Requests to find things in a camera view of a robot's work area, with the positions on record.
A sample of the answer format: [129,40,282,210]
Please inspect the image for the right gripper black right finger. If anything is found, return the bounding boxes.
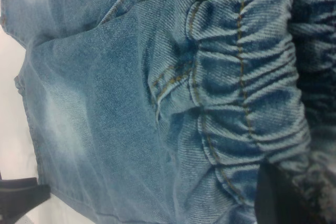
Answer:
[255,163,329,224]

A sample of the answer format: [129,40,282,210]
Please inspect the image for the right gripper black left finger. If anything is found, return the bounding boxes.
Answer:
[0,177,51,221]

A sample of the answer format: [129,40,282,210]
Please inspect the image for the blue denim pants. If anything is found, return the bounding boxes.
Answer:
[0,0,336,224]

